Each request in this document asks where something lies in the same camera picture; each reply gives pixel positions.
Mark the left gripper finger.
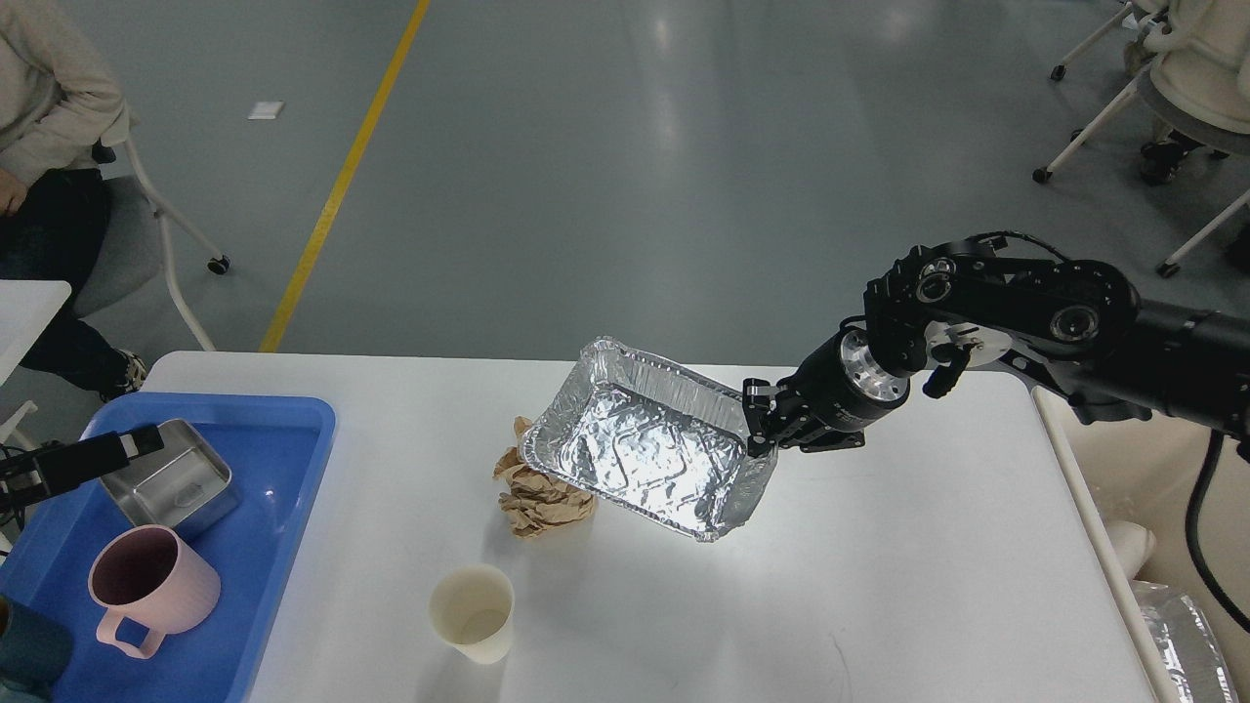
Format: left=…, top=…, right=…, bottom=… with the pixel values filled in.
left=1, top=427, right=165, bottom=494

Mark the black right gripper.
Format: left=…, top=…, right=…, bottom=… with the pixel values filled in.
left=743, top=329, right=910, bottom=458

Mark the aluminium foil tray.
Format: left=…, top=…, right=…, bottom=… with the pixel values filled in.
left=520, top=336, right=778, bottom=543

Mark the stainless steel tray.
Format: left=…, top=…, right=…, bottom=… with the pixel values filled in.
left=100, top=418, right=243, bottom=543

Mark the pink ribbed mug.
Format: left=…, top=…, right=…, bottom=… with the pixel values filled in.
left=88, top=524, right=223, bottom=660

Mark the brown paper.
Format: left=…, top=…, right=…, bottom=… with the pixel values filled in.
left=493, top=417, right=598, bottom=540

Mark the cream paper cup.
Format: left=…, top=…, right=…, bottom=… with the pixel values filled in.
left=426, top=563, right=518, bottom=665

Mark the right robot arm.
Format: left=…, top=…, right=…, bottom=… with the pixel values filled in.
left=743, top=230, right=1249, bottom=628

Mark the white side table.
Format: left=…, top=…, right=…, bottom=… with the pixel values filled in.
left=1, top=276, right=73, bottom=387

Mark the blue plastic bin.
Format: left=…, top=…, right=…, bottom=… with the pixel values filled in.
left=1, top=393, right=336, bottom=702

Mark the grey office chair left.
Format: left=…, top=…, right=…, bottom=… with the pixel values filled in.
left=73, top=103, right=231, bottom=352

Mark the person in dark trousers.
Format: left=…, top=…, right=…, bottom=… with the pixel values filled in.
left=0, top=0, right=149, bottom=403

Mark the white cup in bin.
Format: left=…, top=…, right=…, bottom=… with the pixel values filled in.
left=1105, top=519, right=1158, bottom=580

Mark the white floor paper scrap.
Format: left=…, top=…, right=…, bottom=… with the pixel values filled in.
left=246, top=100, right=285, bottom=121

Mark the foil tray in bin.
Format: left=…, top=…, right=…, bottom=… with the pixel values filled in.
left=1130, top=580, right=1238, bottom=702

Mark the white office chair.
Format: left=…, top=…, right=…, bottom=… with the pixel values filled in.
left=1033, top=0, right=1250, bottom=278

